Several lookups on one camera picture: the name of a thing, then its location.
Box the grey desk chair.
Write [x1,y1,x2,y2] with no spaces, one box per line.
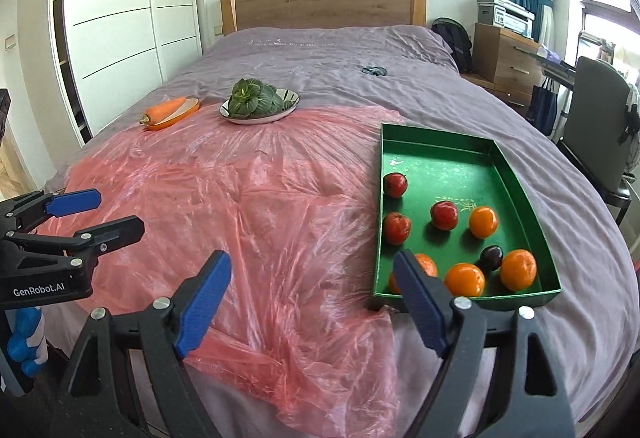
[556,57,639,224]

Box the orange oval dish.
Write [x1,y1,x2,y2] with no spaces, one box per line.
[142,98,201,130]

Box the orange carrot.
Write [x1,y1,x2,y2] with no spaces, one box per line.
[139,96,186,126]

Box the white wardrobe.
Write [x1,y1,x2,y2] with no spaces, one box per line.
[62,0,202,142]

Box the wooden drawer chest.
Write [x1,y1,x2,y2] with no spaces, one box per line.
[462,23,544,116]

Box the grey printer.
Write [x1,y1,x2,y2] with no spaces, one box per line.
[476,0,535,39]

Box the small dark object on bed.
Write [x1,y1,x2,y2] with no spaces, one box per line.
[361,66,387,77]

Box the black backpack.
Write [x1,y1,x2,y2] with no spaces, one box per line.
[432,17,473,74]

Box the orange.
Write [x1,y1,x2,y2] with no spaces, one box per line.
[387,252,440,295]
[444,262,486,297]
[499,249,537,291]

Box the green rectangular tray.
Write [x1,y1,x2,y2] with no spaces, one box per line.
[378,124,562,310]

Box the white patterned plate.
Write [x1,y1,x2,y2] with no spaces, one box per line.
[219,88,300,126]

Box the dark purple plum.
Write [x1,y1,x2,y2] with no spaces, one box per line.
[477,245,503,273]

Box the wooden headboard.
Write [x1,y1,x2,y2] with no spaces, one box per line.
[220,0,428,36]

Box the pink plastic sheet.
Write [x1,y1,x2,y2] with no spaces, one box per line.
[43,104,400,437]

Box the blue white gloved left hand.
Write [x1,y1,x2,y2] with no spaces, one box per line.
[6,307,48,378]

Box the red apple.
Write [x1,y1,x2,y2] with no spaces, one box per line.
[383,172,408,199]
[382,211,412,246]
[430,201,459,231]

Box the orange small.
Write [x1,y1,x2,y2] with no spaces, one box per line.
[469,206,499,239]

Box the desk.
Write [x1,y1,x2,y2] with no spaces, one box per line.
[515,46,576,91]

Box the dark blue tote bag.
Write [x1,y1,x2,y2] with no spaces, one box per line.
[526,77,558,137]

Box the green bok choy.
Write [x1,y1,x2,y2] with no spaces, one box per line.
[230,78,275,113]

